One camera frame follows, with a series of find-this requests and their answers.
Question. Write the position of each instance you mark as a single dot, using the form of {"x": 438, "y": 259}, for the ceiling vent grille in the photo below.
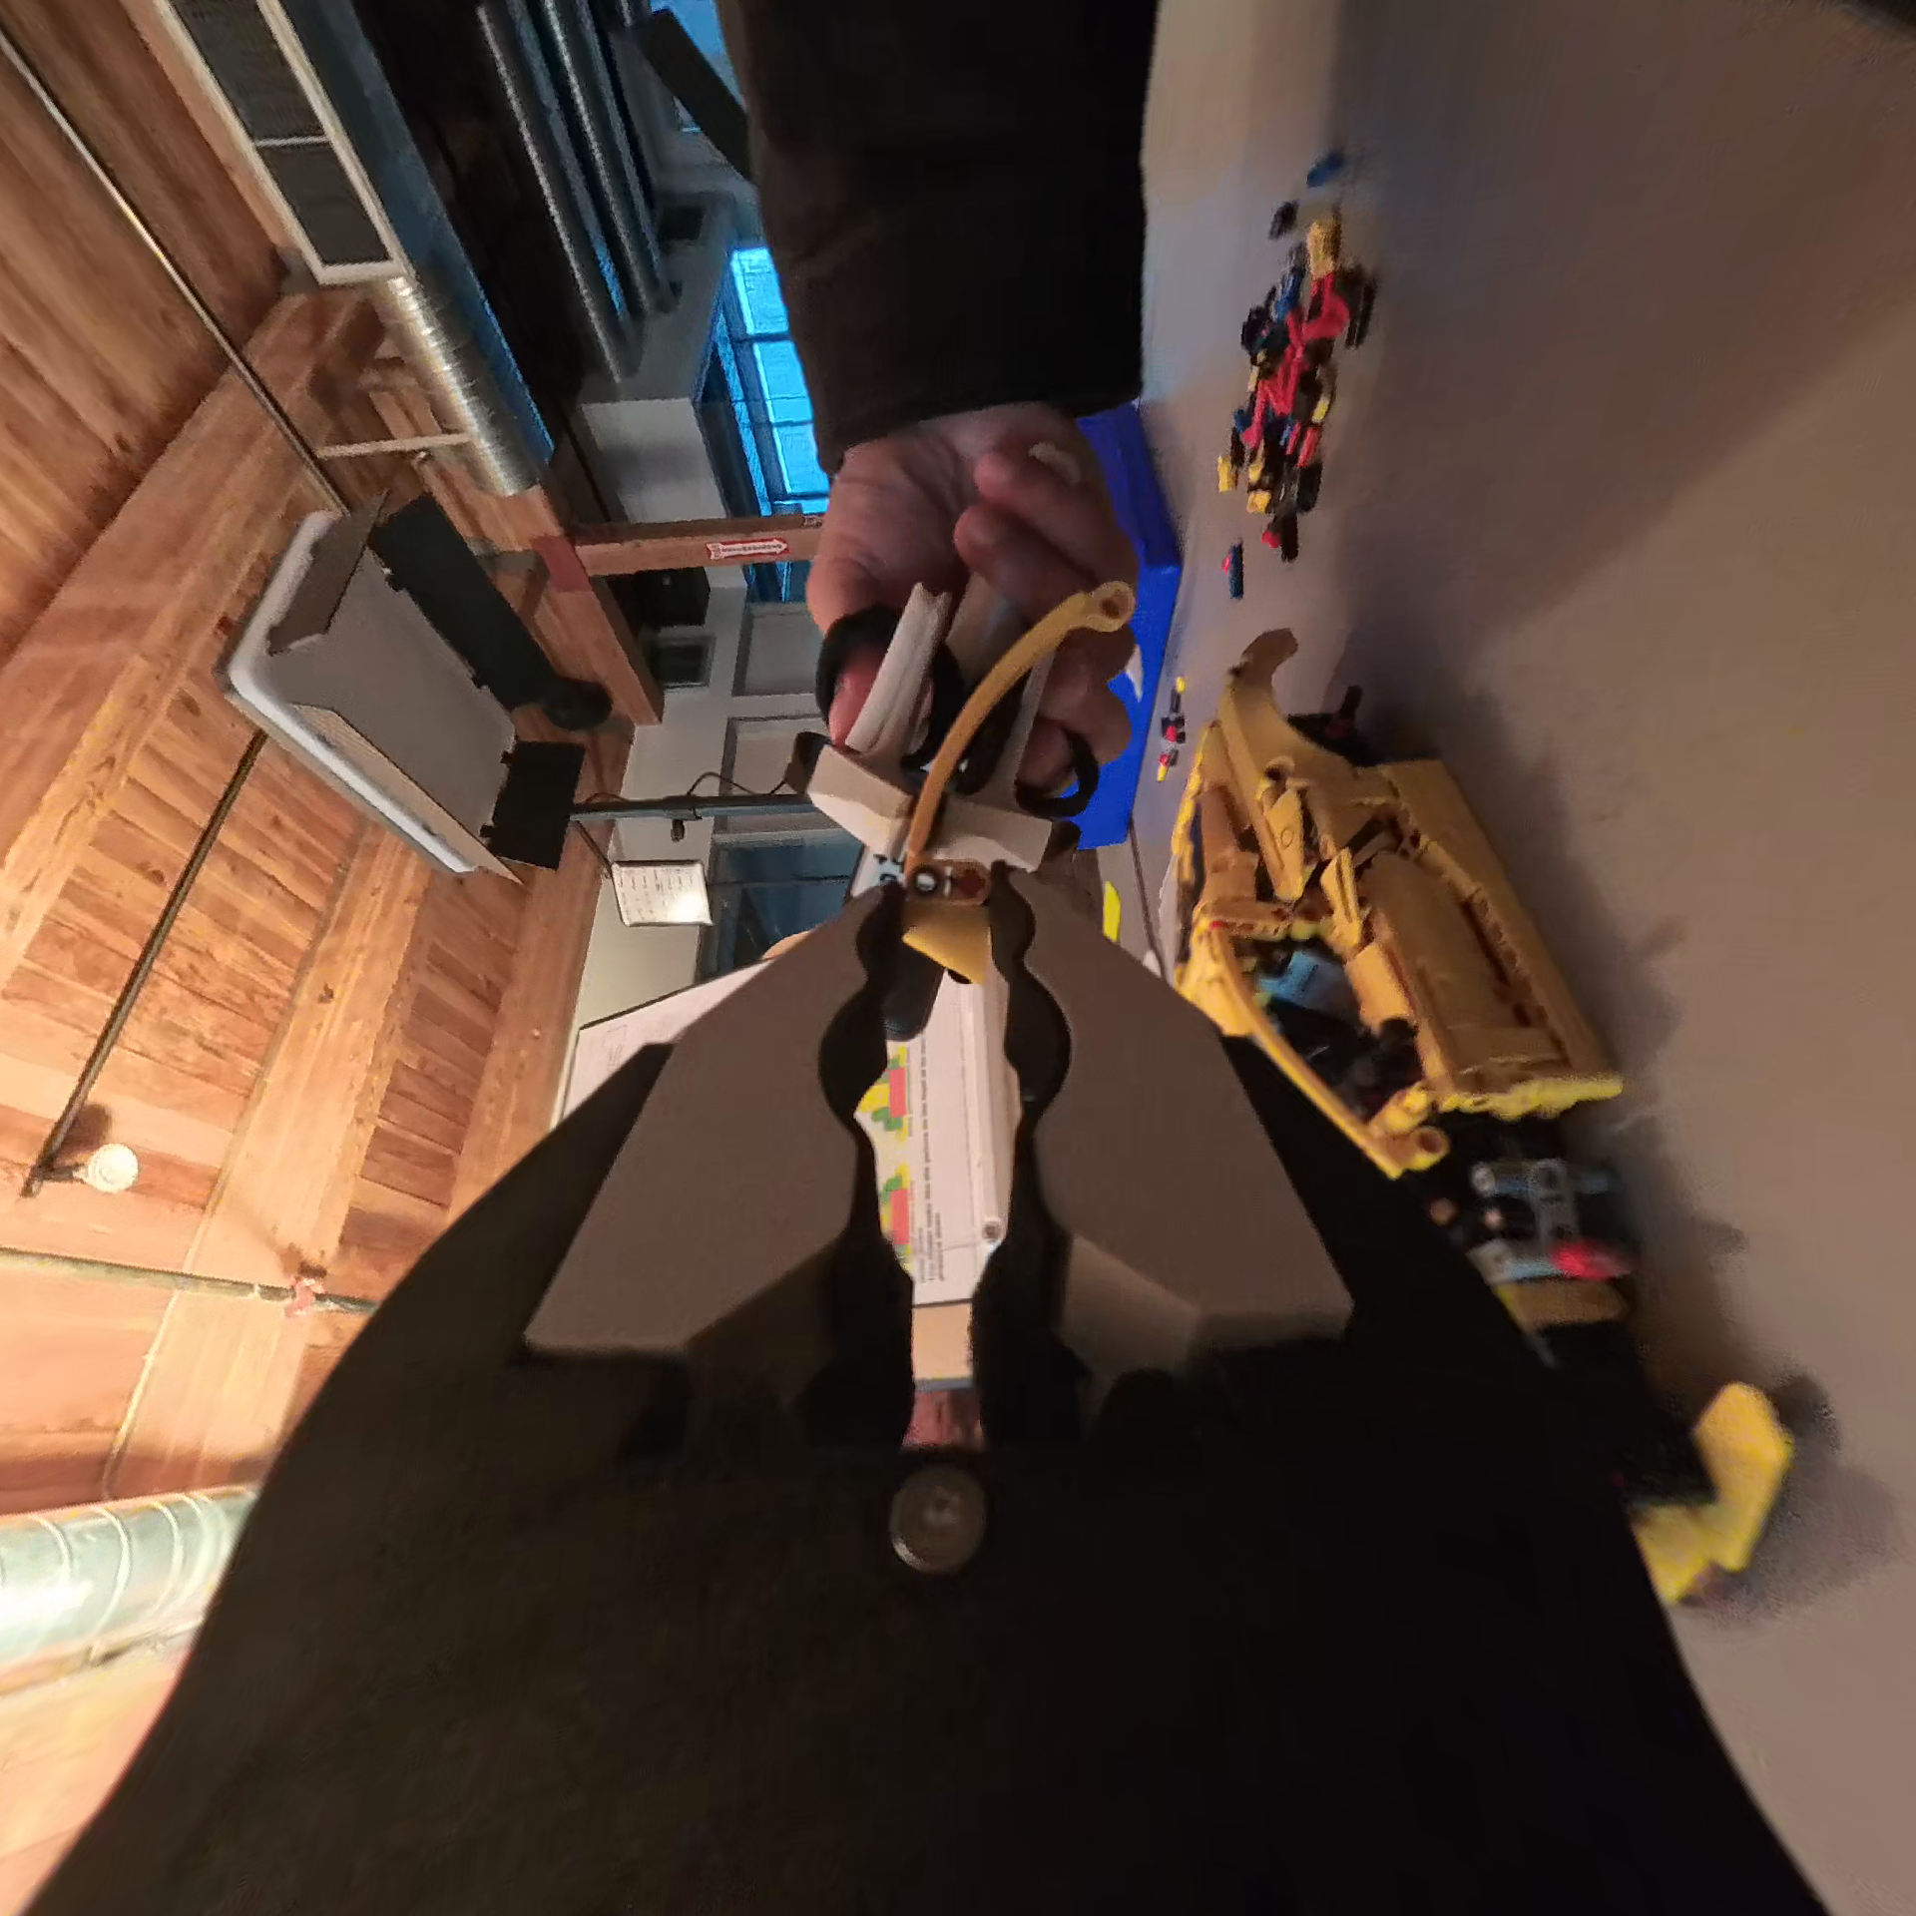
{"x": 284, "y": 135}

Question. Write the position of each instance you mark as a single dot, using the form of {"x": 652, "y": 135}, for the white paper notice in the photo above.
{"x": 660, "y": 894}

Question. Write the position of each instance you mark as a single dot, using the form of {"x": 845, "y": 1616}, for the yellow toy brick car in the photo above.
{"x": 1392, "y": 929}

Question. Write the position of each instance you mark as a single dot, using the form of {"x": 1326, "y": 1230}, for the pile of red black bricks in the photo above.
{"x": 1296, "y": 374}

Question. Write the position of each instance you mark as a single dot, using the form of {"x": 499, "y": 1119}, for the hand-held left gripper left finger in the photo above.
{"x": 703, "y": 1168}

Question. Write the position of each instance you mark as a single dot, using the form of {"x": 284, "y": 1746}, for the ceiling spotlight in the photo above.
{"x": 108, "y": 1168}

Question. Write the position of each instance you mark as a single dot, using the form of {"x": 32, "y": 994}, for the red wall sign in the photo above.
{"x": 747, "y": 551}

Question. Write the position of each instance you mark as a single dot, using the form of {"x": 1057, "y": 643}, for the yellow sticky note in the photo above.
{"x": 1111, "y": 914}

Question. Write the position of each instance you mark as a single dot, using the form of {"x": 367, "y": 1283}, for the grey ceiling heater unit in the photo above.
{"x": 374, "y": 704}

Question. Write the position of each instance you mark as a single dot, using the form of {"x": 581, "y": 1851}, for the person's right forearm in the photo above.
{"x": 958, "y": 224}

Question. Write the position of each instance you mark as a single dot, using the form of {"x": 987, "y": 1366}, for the person's right hand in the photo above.
{"x": 898, "y": 509}

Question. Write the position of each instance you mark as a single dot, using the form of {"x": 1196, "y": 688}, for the printed instruction sheet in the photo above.
{"x": 958, "y": 1138}

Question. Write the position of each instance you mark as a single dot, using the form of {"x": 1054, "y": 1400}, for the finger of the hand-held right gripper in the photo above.
{"x": 1011, "y": 832}
{"x": 865, "y": 802}

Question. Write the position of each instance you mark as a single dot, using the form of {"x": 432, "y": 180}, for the silver ventilation duct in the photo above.
{"x": 106, "y": 1573}
{"x": 539, "y": 224}

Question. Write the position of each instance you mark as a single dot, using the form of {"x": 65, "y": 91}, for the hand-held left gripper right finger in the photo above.
{"x": 1182, "y": 1183}

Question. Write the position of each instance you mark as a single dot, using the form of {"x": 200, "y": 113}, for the blue plastic bin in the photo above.
{"x": 1139, "y": 523}

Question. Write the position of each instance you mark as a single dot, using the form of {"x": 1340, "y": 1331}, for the grey desk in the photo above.
{"x": 1647, "y": 599}

